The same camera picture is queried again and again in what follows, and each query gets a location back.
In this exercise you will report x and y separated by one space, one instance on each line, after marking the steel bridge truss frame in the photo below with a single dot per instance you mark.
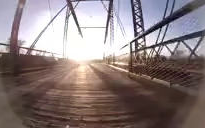
137 20

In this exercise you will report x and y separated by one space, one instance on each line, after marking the wooden plank bridge deck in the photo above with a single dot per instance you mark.
86 100

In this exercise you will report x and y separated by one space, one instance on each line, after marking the bare tree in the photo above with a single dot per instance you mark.
20 42

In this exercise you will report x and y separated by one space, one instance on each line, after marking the dark metal side railing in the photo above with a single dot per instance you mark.
26 61

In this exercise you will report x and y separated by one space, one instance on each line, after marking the metal mesh railing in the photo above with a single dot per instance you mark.
163 66

